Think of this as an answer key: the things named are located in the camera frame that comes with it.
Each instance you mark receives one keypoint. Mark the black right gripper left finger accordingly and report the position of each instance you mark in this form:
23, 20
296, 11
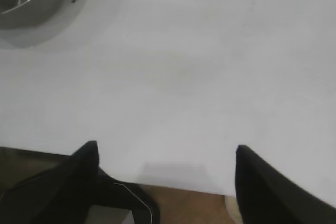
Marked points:
60, 190

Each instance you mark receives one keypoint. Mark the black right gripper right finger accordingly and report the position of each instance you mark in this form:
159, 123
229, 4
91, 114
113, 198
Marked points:
267, 195

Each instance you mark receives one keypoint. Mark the whitish round object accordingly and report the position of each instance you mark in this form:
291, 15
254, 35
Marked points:
232, 205

